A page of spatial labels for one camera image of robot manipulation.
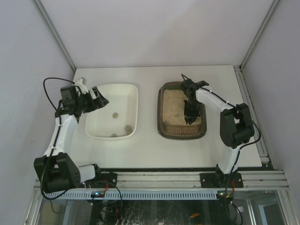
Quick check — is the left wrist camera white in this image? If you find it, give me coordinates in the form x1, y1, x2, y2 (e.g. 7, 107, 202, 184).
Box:
74, 77, 89, 94

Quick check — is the grey slotted cable duct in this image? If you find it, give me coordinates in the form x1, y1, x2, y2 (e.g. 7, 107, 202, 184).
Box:
46, 189, 218, 200

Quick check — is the dark brown litter box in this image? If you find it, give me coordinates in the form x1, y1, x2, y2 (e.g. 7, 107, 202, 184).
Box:
157, 82, 207, 140

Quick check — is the aluminium front mounting rail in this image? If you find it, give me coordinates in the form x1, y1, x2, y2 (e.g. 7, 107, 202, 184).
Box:
33, 170, 289, 191

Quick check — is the aluminium right corner post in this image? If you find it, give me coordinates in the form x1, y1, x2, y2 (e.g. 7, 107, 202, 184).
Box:
240, 0, 282, 70

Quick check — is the aluminium corner post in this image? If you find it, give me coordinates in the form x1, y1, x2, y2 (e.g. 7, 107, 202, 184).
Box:
240, 0, 282, 70
32, 0, 76, 73

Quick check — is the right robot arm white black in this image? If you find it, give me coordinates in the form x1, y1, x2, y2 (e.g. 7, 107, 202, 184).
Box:
180, 75, 255, 175

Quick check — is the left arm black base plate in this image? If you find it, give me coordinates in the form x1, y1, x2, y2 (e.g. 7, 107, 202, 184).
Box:
79, 172, 118, 188

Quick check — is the aluminium left corner post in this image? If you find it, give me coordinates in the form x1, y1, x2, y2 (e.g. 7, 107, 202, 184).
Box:
32, 0, 76, 73

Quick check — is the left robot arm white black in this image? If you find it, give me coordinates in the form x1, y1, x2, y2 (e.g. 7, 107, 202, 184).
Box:
34, 85, 109, 194

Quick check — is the white plastic waste bin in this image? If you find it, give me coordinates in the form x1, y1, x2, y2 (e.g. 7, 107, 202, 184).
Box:
85, 83, 138, 140

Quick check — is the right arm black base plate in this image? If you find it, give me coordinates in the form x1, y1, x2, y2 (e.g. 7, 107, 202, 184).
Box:
200, 172, 244, 188

